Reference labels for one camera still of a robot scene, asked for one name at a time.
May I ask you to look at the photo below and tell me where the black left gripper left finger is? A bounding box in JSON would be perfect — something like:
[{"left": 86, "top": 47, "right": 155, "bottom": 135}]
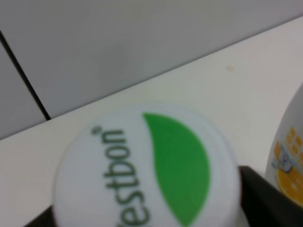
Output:
[{"left": 25, "top": 206, "right": 57, "bottom": 227}]

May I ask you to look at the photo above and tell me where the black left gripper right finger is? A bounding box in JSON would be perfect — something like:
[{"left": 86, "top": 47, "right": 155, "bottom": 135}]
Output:
[{"left": 239, "top": 166, "right": 303, "bottom": 227}]

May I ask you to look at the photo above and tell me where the white tube blue cap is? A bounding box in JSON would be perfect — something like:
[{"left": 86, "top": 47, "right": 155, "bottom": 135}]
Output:
[{"left": 265, "top": 86, "right": 303, "bottom": 207}]

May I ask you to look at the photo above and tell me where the clear water bottle green label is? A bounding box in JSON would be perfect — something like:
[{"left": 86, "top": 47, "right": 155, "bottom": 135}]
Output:
[{"left": 53, "top": 103, "right": 248, "bottom": 227}]

